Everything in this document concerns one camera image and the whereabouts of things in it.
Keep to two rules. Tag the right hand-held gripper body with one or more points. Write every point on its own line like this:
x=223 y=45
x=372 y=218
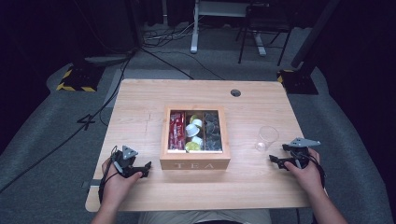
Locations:
x=300 y=152

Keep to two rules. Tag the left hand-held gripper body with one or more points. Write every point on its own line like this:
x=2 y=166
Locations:
x=127 y=159

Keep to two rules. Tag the wooden tea box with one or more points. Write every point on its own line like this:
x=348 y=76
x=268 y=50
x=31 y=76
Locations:
x=195 y=160

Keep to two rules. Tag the person's right hand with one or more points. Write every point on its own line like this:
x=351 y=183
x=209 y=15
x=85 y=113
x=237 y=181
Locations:
x=308 y=177

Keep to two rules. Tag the person's left hand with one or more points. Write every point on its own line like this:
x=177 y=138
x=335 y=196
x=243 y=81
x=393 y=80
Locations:
x=116 y=186

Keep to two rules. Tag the clear plastic cup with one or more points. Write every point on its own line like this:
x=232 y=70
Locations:
x=266 y=138

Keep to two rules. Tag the row of red sachets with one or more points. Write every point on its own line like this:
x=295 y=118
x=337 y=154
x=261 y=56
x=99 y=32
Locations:
x=176 y=130

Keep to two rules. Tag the yellow-green capsule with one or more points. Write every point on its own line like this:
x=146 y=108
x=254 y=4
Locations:
x=193 y=118
x=192 y=146

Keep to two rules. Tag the small white capsule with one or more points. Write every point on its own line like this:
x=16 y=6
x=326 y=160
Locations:
x=198 y=141
x=197 y=123

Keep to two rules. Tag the large white capsule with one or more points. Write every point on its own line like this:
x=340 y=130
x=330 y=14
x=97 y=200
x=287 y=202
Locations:
x=191 y=130

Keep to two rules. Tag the pile of dark tea bags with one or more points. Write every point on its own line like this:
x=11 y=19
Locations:
x=213 y=132

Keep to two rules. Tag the black yellow-striped stand base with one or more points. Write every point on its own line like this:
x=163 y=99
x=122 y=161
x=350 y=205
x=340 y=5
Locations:
x=297 y=81
x=80 y=79

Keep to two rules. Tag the round table grommet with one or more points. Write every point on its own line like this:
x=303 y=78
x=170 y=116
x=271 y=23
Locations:
x=235 y=92

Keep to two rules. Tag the black chair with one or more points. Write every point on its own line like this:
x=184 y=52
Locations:
x=264 y=21

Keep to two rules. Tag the white desk frame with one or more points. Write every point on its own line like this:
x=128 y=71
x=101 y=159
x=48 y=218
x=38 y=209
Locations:
x=195 y=31

